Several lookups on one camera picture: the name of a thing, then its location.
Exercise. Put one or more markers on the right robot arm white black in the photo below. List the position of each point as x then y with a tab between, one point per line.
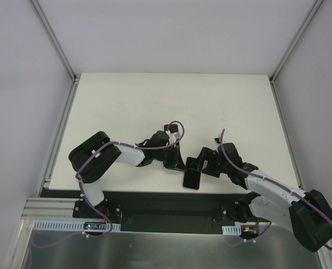
307	215

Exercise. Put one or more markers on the front aluminium rail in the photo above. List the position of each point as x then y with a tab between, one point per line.
48	208

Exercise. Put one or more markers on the aluminium frame post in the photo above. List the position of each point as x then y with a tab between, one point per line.
305	24
50	34

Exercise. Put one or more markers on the left aluminium frame post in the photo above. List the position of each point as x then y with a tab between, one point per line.
50	34

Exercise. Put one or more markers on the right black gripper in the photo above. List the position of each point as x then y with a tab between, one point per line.
208	161

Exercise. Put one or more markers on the left white cable duct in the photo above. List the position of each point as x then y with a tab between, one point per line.
69	225

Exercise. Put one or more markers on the white cable duct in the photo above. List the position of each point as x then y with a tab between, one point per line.
234	230
69	225

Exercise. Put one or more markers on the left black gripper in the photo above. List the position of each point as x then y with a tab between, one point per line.
173	158

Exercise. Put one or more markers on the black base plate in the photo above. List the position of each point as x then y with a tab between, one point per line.
157	212

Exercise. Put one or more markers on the phone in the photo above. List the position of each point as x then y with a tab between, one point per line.
171	128

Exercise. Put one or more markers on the right white cable duct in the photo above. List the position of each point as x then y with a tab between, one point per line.
234	230

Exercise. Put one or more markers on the right aluminium frame post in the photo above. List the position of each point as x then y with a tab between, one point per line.
305	24

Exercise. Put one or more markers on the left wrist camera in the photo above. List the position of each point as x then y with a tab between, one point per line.
173	137

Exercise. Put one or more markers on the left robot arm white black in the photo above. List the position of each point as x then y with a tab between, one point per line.
91	159

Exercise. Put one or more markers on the purple smartphone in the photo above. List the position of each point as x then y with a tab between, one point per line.
191	180

